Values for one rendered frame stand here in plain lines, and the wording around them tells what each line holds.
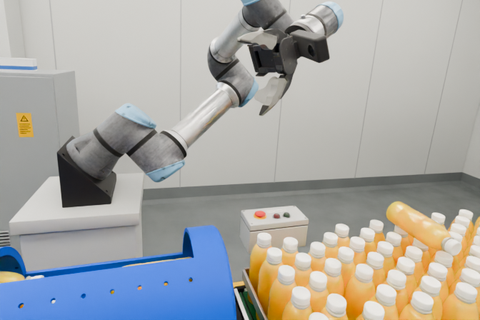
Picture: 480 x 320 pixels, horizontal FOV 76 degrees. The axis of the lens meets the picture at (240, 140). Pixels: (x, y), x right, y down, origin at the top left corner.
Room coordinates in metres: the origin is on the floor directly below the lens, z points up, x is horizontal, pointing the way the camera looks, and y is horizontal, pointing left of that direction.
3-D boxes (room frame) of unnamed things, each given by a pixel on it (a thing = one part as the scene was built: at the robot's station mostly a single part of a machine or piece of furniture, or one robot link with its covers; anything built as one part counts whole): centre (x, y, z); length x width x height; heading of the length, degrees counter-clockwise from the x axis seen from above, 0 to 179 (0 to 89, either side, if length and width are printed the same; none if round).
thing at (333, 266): (0.66, -0.25, 1.10); 0.04 x 0.04 x 0.02
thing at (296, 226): (0.91, -0.13, 1.05); 0.20 x 0.10 x 0.10; 107
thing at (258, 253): (0.76, -0.08, 1.00); 0.07 x 0.07 x 0.19
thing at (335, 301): (0.54, -0.22, 1.10); 0.04 x 0.04 x 0.02
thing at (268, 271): (0.69, -0.11, 1.00); 0.07 x 0.07 x 0.19
